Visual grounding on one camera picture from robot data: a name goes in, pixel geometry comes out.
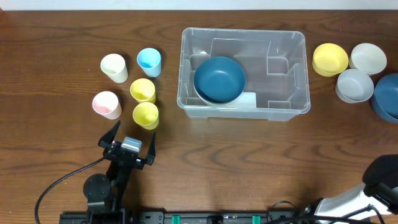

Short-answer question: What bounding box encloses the cream plastic cup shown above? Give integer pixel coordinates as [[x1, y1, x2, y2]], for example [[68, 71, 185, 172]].
[[100, 54, 128, 83]]

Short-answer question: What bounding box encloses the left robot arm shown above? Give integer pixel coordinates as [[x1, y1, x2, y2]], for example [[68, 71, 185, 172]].
[[83, 121, 155, 212]]

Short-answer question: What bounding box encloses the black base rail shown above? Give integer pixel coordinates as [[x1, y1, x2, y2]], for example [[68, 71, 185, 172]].
[[59, 208, 312, 224]]

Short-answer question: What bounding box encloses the yellow plastic cup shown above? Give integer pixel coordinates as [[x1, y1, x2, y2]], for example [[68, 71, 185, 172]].
[[129, 78, 156, 103], [132, 102, 159, 130]]

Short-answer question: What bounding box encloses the small yellow bowl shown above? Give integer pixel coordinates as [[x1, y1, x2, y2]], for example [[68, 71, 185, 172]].
[[312, 43, 349, 77]]

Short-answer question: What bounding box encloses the small white bowl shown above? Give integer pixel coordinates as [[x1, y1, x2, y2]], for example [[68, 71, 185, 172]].
[[349, 43, 387, 76]]

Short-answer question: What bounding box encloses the yellow plastic cup upper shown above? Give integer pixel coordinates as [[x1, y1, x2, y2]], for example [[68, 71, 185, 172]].
[[129, 78, 156, 103]]

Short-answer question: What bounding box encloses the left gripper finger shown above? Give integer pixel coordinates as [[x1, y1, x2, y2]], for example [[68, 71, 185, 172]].
[[146, 133, 156, 166], [98, 120, 121, 148]]

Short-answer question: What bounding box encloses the clear plastic storage container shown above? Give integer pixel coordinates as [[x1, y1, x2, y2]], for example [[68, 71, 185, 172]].
[[177, 27, 310, 121]]

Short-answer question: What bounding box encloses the yellow plastic cup lower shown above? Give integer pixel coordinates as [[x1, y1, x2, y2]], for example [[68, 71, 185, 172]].
[[132, 102, 159, 130]]

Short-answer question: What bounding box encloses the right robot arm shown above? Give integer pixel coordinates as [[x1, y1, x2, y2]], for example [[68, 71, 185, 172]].
[[314, 154, 397, 220]]

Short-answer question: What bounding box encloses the pink plastic cup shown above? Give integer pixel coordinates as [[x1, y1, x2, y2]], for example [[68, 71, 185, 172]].
[[92, 91, 122, 119]]

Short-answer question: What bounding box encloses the large dark blue bowl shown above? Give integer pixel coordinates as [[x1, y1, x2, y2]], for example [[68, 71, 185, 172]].
[[193, 57, 246, 103]]

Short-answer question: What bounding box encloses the light blue plastic cup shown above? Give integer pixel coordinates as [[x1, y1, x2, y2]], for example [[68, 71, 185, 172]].
[[137, 48, 162, 77]]

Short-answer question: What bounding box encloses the small grey bowl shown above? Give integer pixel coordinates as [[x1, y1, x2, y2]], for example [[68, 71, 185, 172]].
[[335, 69, 374, 104]]

